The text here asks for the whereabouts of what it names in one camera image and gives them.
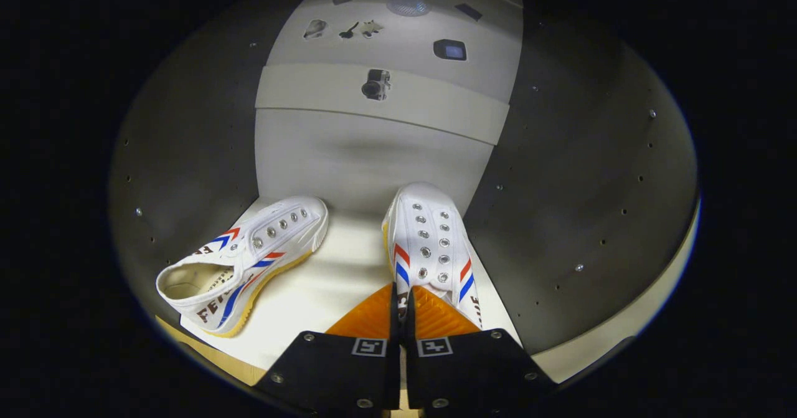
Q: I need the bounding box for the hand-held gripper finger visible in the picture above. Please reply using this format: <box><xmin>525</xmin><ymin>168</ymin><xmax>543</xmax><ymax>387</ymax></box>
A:
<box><xmin>255</xmin><ymin>283</ymin><xmax>402</xmax><ymax>416</ymax></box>
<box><xmin>403</xmin><ymin>284</ymin><xmax>557</xmax><ymax>417</ymax></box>

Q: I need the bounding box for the white striped canvas shoe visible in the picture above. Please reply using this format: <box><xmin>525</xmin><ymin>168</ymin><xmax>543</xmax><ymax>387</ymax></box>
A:
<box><xmin>381</xmin><ymin>182</ymin><xmax>483</xmax><ymax>331</ymax></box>
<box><xmin>156</xmin><ymin>196</ymin><xmax>329</xmax><ymax>338</ymax></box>

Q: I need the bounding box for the dark grey shoe cabinet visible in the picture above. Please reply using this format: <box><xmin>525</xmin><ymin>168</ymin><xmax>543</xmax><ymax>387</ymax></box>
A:
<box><xmin>109</xmin><ymin>0</ymin><xmax>701</xmax><ymax>384</ymax></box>

